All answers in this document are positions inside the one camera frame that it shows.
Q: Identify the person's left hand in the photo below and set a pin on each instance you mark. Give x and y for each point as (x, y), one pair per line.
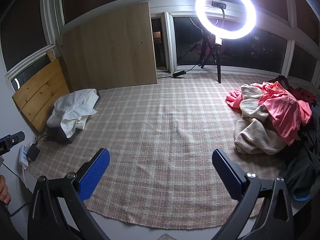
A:
(4, 190)

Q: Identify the pink shirt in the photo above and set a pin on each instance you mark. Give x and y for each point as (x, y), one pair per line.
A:
(280, 110)

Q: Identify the white cloth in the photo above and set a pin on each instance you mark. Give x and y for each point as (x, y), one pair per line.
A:
(72, 107)

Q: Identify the plaid rug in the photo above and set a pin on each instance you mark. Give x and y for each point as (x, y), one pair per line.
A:
(160, 130)

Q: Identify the small wooden plank board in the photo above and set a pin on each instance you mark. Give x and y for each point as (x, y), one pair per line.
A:
(40, 92)

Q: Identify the white power strip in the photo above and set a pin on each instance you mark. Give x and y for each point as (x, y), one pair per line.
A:
(23, 155)

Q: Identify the black plug adapter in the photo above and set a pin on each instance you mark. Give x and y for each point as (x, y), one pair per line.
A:
(33, 152)

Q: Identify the dark grey garment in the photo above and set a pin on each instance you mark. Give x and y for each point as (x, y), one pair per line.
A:
(300, 165)

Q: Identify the black tripod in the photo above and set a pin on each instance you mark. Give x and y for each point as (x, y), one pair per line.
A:
(219, 65)

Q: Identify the white window frame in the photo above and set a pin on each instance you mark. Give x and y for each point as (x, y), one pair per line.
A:
(175, 3)

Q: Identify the blue fabric item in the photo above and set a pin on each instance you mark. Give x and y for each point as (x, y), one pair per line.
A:
(302, 197)

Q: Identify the black power brick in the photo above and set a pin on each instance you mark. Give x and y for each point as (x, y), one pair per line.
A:
(179, 74)

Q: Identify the black phone holder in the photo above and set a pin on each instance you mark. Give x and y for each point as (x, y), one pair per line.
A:
(218, 4)

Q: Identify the beige knit sweater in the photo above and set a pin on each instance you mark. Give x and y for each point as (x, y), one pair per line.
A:
(255, 135)

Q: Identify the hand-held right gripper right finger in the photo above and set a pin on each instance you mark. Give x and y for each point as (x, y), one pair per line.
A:
(227, 172)

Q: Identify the dark box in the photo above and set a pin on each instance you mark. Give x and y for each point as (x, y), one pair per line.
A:
(57, 135)

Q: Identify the large wooden board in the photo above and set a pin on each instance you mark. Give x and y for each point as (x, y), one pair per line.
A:
(110, 50)

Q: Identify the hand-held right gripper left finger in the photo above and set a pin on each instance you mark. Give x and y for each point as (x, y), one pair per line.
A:
(95, 172)

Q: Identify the dark red garment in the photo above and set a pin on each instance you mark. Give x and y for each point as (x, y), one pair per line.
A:
(303, 95)

